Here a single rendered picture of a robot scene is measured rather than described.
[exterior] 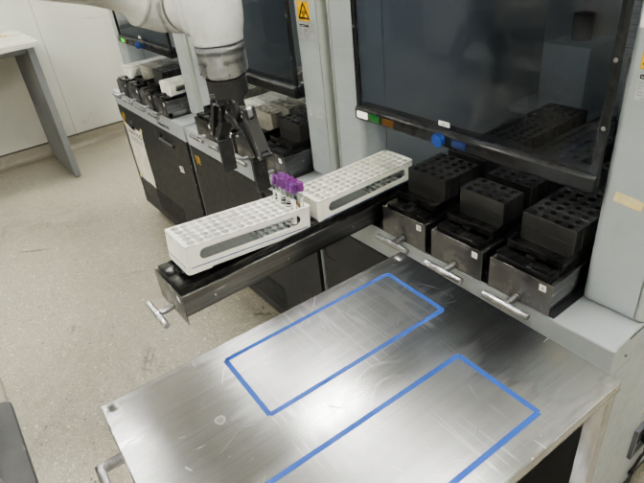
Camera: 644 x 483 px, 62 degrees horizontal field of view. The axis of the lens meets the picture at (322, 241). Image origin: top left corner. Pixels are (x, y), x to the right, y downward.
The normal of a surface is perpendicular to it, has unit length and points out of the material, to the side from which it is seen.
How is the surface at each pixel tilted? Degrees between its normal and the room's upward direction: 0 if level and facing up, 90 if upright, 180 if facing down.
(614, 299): 90
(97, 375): 0
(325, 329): 0
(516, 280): 90
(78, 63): 90
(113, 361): 0
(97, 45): 90
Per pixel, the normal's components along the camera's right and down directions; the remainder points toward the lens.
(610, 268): -0.79, 0.39
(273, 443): -0.10, -0.84
